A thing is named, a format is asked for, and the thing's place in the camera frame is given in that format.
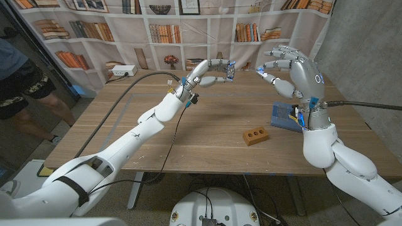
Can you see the blue book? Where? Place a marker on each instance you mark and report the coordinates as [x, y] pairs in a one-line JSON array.
[[282, 114]]

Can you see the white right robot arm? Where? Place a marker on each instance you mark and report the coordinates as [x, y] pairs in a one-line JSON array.
[[345, 169]]

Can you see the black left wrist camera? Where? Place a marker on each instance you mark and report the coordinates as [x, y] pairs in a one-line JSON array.
[[193, 100]]

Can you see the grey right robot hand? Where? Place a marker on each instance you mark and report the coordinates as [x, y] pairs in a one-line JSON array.
[[304, 78]]

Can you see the metal padlock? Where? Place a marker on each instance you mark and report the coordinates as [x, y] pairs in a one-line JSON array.
[[230, 73]]

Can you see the white table leg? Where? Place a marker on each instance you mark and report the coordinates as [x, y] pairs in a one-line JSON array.
[[135, 194]]

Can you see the printed bookshelf backdrop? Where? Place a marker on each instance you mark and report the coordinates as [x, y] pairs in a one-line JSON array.
[[276, 31]]

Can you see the grey table leg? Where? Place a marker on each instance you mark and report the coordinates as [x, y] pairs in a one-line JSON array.
[[296, 197]]

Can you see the brown block with holes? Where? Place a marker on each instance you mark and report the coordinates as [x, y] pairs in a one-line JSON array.
[[256, 135]]

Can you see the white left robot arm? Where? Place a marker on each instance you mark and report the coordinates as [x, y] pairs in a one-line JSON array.
[[132, 141]]

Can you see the blue floor object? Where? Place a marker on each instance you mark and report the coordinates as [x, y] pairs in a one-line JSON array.
[[81, 91]]

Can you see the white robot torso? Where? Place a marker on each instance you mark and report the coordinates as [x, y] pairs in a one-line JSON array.
[[220, 204]]

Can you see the yellow black floor item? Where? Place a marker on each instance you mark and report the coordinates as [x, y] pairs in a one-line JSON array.
[[45, 171]]

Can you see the white power strip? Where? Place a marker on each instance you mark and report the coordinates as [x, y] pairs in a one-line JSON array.
[[124, 70]]

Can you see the black metal post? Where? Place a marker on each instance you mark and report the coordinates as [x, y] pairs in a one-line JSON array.
[[58, 73]]

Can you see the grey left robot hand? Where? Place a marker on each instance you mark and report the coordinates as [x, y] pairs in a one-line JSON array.
[[196, 75]]

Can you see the person in dark shorts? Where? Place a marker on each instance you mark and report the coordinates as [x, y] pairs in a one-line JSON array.
[[19, 78]]

